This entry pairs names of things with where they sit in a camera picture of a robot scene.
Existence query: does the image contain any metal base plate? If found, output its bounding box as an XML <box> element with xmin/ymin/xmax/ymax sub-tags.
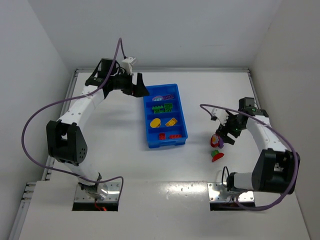
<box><xmin>74</xmin><ymin>182</ymin><xmax>122</xmax><ymax>204</ymax></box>
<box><xmin>207</xmin><ymin>182</ymin><xmax>255</xmax><ymax>204</ymax></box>

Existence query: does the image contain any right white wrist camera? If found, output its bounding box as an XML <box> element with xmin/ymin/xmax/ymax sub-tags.
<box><xmin>211</xmin><ymin>107</ymin><xmax>230</xmax><ymax>126</ymax></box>

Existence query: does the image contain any green striped lego brick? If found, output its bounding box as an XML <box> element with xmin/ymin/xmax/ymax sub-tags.
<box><xmin>163</xmin><ymin>103</ymin><xmax>173</xmax><ymax>113</ymax></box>

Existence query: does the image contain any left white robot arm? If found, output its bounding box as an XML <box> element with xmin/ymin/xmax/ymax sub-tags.
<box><xmin>46</xmin><ymin>57</ymin><xmax>149</xmax><ymax>201</ymax></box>

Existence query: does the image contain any yellow lego brick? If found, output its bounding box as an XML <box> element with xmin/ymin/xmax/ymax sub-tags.
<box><xmin>165</xmin><ymin>117</ymin><xmax>178</xmax><ymax>127</ymax></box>

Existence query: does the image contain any blue divided plastic bin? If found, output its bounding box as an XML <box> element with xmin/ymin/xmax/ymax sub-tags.
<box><xmin>143</xmin><ymin>83</ymin><xmax>188</xmax><ymax>149</ymax></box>

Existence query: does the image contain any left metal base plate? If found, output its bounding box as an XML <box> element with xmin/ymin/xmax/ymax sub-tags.
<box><xmin>74</xmin><ymin>182</ymin><xmax>122</xmax><ymax>204</ymax></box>

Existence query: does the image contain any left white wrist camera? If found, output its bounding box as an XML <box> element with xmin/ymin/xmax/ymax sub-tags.
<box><xmin>120</xmin><ymin>56</ymin><xmax>137</xmax><ymax>75</ymax></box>

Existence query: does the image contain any red white flower lego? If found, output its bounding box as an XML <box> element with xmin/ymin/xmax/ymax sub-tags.
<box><xmin>210</xmin><ymin>134</ymin><xmax>220</xmax><ymax>148</ymax></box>

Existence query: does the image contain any purple square lego brick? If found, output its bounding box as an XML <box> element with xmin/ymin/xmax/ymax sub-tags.
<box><xmin>162</xmin><ymin>94</ymin><xmax>175</xmax><ymax>100</ymax></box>

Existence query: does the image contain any small red lego brick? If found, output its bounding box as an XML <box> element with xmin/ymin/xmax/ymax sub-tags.
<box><xmin>158</xmin><ymin>133</ymin><xmax>166</xmax><ymax>140</ymax></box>

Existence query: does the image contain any green small lego brick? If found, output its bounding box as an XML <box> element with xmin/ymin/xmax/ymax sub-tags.
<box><xmin>211</xmin><ymin>149</ymin><xmax>220</xmax><ymax>158</ymax></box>

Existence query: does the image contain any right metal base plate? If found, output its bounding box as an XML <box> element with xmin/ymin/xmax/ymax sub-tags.
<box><xmin>207</xmin><ymin>182</ymin><xmax>255</xmax><ymax>204</ymax></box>

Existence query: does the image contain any purple round lego piece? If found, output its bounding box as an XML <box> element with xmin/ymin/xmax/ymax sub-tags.
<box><xmin>152</xmin><ymin>95</ymin><xmax>163</xmax><ymax>102</ymax></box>

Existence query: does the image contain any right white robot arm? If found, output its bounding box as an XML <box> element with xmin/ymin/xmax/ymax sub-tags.
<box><xmin>211</xmin><ymin>97</ymin><xmax>300</xmax><ymax>195</ymax></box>

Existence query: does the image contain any red half round lego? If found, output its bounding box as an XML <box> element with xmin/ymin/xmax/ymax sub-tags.
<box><xmin>211</xmin><ymin>152</ymin><xmax>224</xmax><ymax>162</ymax></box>

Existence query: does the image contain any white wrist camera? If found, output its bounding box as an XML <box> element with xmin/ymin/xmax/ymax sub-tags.
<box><xmin>211</xmin><ymin>107</ymin><xmax>230</xmax><ymax>126</ymax></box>
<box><xmin>120</xmin><ymin>56</ymin><xmax>137</xmax><ymax>75</ymax></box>

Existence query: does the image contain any yellow oval lego piece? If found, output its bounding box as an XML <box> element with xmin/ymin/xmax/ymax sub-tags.
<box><xmin>149</xmin><ymin>118</ymin><xmax>161</xmax><ymax>128</ymax></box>

